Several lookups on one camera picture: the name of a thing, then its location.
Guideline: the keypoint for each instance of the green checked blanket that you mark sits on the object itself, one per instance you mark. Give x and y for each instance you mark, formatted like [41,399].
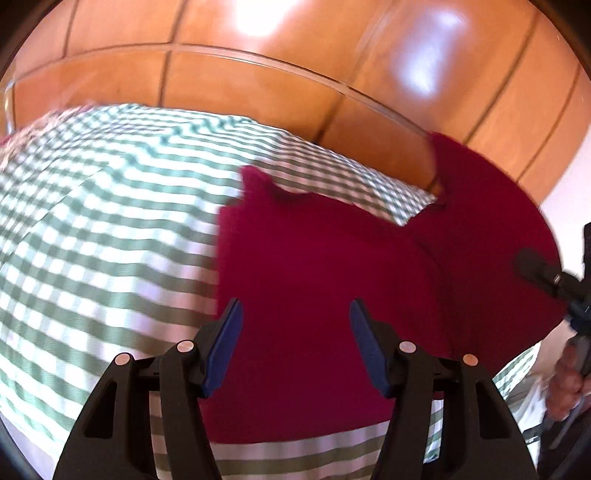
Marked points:
[115,230]

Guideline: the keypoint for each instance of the wooden wardrobe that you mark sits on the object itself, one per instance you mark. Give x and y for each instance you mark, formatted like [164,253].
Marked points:
[231,78]

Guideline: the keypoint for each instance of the red embroidered sweater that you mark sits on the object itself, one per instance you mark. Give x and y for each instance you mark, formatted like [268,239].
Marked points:
[314,258]

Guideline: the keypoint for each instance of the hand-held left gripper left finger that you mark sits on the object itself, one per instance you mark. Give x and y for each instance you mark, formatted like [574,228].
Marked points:
[226,341]

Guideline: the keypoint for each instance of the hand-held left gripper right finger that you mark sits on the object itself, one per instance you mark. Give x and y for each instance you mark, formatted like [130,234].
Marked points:
[369,350]

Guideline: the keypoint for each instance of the person's right hand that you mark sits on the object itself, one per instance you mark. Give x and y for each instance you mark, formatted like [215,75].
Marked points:
[564,374]

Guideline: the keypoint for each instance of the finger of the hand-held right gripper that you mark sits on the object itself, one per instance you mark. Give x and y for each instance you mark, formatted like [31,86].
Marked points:
[535,270]

